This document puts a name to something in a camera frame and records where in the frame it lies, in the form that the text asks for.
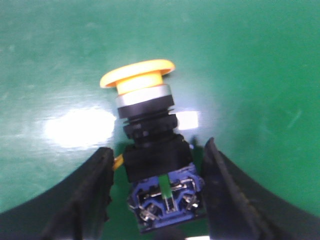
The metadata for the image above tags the green conveyor belt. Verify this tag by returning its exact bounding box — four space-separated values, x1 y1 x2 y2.
0 0 320 240

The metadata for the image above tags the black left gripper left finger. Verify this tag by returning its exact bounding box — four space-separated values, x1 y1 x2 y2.
0 147 114 240

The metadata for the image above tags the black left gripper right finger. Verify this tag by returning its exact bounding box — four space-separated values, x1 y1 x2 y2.
201 138 320 240

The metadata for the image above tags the yellow mushroom push button switch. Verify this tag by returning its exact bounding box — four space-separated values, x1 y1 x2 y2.
99 59 204 233

